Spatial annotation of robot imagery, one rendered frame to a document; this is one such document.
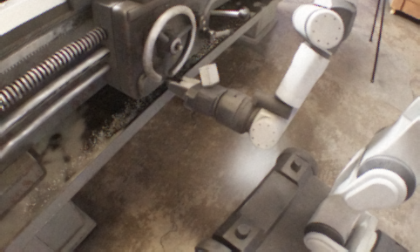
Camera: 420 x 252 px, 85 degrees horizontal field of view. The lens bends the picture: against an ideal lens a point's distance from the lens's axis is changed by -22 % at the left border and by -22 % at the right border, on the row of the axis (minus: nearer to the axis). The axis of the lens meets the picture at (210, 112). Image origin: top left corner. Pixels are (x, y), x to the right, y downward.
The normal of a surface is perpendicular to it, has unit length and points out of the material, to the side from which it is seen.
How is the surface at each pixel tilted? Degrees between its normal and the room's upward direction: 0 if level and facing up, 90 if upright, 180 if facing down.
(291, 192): 0
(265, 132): 64
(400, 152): 90
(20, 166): 0
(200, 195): 0
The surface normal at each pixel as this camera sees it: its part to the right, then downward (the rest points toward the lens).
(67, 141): 0.09, -0.69
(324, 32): -0.05, 0.43
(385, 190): -0.65, 0.51
